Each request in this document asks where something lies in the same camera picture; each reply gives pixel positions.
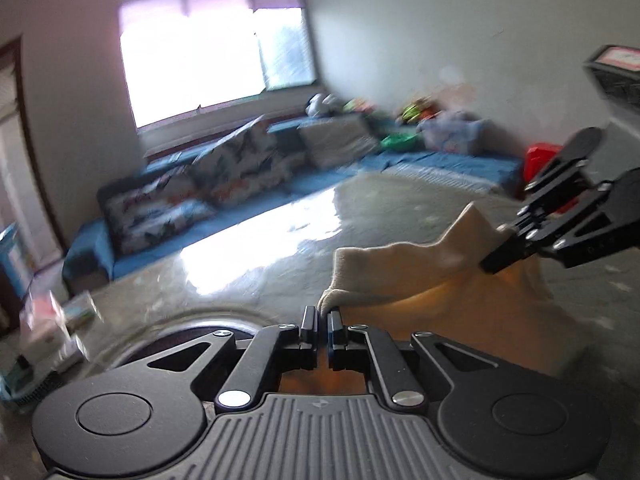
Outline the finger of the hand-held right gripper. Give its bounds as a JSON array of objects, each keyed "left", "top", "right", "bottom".
[
  {"left": 480, "top": 170, "right": 640, "bottom": 274},
  {"left": 517, "top": 127, "right": 606, "bottom": 221}
]

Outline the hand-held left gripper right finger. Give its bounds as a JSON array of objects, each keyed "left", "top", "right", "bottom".
[{"left": 326, "top": 309, "right": 506, "bottom": 408}]

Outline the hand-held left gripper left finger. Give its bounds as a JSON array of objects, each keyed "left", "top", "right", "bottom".
[{"left": 145, "top": 305, "right": 321, "bottom": 408}]

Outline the cream garment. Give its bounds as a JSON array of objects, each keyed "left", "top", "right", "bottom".
[{"left": 277, "top": 201, "right": 591, "bottom": 396}]

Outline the red plastic stool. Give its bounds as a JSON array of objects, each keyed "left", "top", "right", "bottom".
[{"left": 522, "top": 142, "right": 566, "bottom": 186}]

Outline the clear plastic storage box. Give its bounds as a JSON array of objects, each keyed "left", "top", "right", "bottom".
[{"left": 417, "top": 112, "right": 493, "bottom": 156}]

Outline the blue patterned sofa blanket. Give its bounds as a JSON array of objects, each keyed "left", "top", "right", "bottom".
[{"left": 360, "top": 149, "right": 523, "bottom": 193}]

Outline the round metal-rimmed table inset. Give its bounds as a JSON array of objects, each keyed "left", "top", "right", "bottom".
[{"left": 97, "top": 305, "right": 263, "bottom": 376}]

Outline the blue sofa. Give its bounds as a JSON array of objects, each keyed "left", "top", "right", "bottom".
[{"left": 62, "top": 110, "right": 526, "bottom": 293}]

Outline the green plastic basin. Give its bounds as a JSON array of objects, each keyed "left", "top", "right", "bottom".
[{"left": 380, "top": 130, "right": 420, "bottom": 151}]

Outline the large butterfly print pillow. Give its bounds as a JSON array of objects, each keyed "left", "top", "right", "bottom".
[{"left": 192, "top": 115, "right": 296, "bottom": 206}]

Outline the plain grey pillow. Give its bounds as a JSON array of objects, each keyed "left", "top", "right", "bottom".
[{"left": 298, "top": 112, "right": 381, "bottom": 170}]

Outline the panda plush toy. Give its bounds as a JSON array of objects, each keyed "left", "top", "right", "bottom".
[{"left": 306, "top": 92, "right": 341, "bottom": 118}]

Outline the small cardboard box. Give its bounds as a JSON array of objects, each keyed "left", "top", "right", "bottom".
[{"left": 62, "top": 291, "right": 99, "bottom": 323}]

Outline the white pink box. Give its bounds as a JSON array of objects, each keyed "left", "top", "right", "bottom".
[{"left": 20, "top": 291, "right": 83, "bottom": 367}]

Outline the woven basket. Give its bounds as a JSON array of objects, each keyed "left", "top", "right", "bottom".
[{"left": 0, "top": 357, "right": 66, "bottom": 407}]

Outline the window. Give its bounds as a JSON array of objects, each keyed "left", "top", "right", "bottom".
[{"left": 117, "top": 0, "right": 321, "bottom": 131}]

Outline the blue cabinet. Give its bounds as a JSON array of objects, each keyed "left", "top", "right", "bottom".
[{"left": 0, "top": 222, "right": 33, "bottom": 301}]

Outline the dark brown door frame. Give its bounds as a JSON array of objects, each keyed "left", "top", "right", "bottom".
[{"left": 0, "top": 35, "right": 68, "bottom": 261}]

